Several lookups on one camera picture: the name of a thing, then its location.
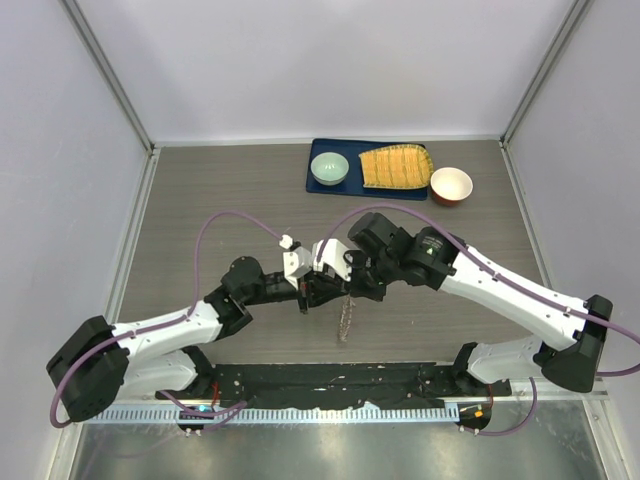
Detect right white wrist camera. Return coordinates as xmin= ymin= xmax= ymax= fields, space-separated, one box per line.
xmin=311 ymin=238 xmax=352 ymax=282

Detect metal disc with keyrings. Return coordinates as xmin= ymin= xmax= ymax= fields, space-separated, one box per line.
xmin=337 ymin=295 xmax=355 ymax=344

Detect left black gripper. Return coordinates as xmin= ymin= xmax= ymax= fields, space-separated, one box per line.
xmin=243 ymin=267 xmax=343 ymax=314

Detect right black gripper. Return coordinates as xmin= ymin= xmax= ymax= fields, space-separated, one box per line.
xmin=334 ymin=250 xmax=399 ymax=303

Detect yellow woven bamboo basket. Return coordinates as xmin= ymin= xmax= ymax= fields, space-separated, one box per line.
xmin=358 ymin=144 xmax=434 ymax=190

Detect slotted white cable duct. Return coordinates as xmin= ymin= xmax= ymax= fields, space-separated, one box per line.
xmin=87 ymin=403 xmax=459 ymax=425

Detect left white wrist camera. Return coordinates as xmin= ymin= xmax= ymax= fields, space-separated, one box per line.
xmin=282 ymin=246 xmax=313 ymax=290

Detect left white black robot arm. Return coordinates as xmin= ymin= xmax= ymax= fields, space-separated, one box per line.
xmin=46 ymin=248 xmax=354 ymax=428

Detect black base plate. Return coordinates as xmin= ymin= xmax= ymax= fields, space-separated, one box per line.
xmin=170 ymin=362 xmax=512 ymax=410

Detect pale green bowl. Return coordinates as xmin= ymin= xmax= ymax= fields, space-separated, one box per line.
xmin=310 ymin=152 xmax=350 ymax=186

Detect dark blue tray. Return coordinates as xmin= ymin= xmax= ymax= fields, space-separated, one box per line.
xmin=306 ymin=138 xmax=428 ymax=201

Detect brown bowl white inside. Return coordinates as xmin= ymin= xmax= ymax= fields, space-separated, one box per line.
xmin=430 ymin=167 xmax=474 ymax=207

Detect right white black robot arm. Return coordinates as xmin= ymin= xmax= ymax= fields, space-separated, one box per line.
xmin=348 ymin=212 xmax=613 ymax=395

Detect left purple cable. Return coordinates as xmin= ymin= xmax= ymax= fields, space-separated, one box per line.
xmin=50 ymin=211 xmax=294 ymax=431

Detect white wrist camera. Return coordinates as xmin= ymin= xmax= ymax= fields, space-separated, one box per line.
xmin=282 ymin=246 xmax=313 ymax=290
xmin=311 ymin=238 xmax=352 ymax=282

